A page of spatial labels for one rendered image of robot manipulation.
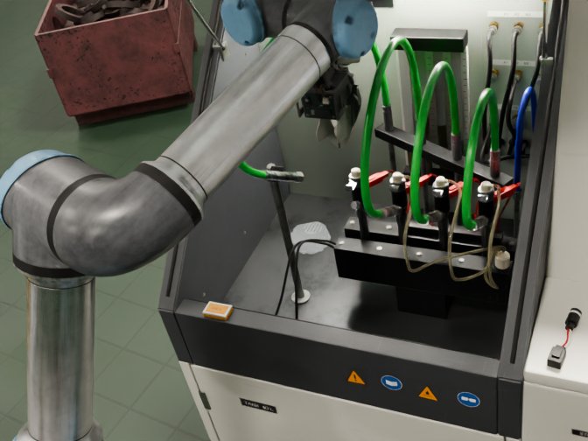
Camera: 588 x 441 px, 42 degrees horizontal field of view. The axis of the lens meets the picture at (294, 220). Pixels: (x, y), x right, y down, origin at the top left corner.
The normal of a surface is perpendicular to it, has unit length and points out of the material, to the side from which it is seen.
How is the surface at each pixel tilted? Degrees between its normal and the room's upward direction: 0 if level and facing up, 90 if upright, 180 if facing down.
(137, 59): 90
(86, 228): 54
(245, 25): 90
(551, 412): 90
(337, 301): 0
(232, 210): 90
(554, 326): 0
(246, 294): 0
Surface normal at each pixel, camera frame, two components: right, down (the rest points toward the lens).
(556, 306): -0.17, -0.76
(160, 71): 0.10, 0.62
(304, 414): -0.38, 0.63
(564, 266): -0.41, 0.43
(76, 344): 0.63, 0.36
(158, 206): 0.31, 0.00
